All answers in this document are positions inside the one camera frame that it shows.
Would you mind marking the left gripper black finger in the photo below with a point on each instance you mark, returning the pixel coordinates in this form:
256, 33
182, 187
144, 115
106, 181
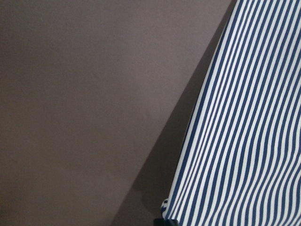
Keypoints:
165, 222

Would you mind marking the navy white striped polo shirt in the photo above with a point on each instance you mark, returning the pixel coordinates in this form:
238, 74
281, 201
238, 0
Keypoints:
240, 163

